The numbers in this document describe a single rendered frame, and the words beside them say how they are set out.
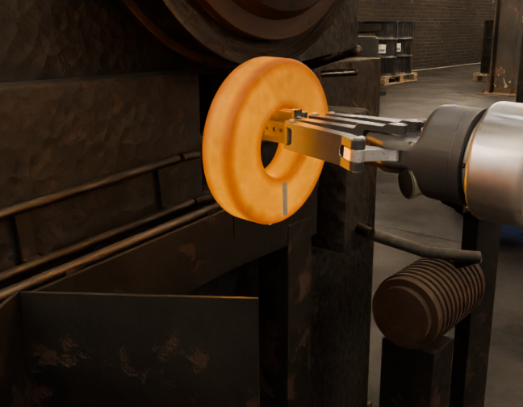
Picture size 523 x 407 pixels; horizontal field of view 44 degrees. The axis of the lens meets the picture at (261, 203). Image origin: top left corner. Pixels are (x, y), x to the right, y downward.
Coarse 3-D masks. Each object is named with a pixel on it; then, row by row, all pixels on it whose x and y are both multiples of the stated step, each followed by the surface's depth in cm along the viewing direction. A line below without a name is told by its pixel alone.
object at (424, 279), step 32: (384, 288) 109; (416, 288) 105; (448, 288) 108; (480, 288) 115; (384, 320) 108; (416, 320) 104; (448, 320) 106; (384, 352) 114; (416, 352) 109; (448, 352) 112; (384, 384) 115; (416, 384) 111; (448, 384) 114
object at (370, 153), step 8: (360, 136) 50; (344, 152) 50; (352, 152) 49; (360, 152) 49; (368, 152) 49; (376, 152) 49; (384, 152) 49; (392, 152) 49; (352, 160) 49; (360, 160) 49; (368, 160) 49; (376, 160) 49; (384, 160) 50; (392, 160) 50
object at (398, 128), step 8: (296, 112) 57; (296, 120) 57; (304, 120) 56; (312, 120) 56; (320, 120) 56; (336, 128) 54; (344, 128) 54; (352, 128) 53; (360, 128) 53; (368, 128) 52; (376, 128) 52; (384, 128) 52; (392, 128) 51; (400, 128) 51; (384, 168) 52
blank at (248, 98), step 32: (256, 64) 57; (288, 64) 59; (224, 96) 56; (256, 96) 56; (288, 96) 60; (320, 96) 64; (224, 128) 55; (256, 128) 57; (224, 160) 55; (256, 160) 58; (288, 160) 64; (320, 160) 66; (224, 192) 57; (256, 192) 59; (288, 192) 63
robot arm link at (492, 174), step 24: (480, 120) 46; (504, 120) 44; (480, 144) 45; (504, 144) 44; (480, 168) 45; (504, 168) 44; (480, 192) 45; (504, 192) 44; (480, 216) 47; (504, 216) 45
